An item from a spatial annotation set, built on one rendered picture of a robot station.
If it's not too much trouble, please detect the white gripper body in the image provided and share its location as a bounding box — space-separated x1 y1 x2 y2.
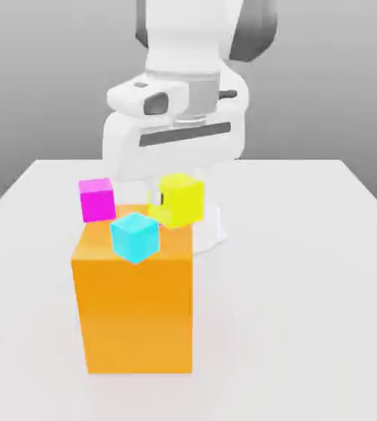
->
101 111 246 181

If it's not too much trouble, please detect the small yellow cube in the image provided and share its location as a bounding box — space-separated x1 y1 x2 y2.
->
157 173 206 230

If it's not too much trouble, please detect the small cyan cube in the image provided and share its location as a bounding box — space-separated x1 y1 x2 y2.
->
109 211 161 266

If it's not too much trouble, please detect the small magenta cube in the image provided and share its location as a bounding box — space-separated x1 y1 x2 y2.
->
78 177 117 224

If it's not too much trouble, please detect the large orange box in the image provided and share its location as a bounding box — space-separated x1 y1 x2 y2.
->
71 203 195 375

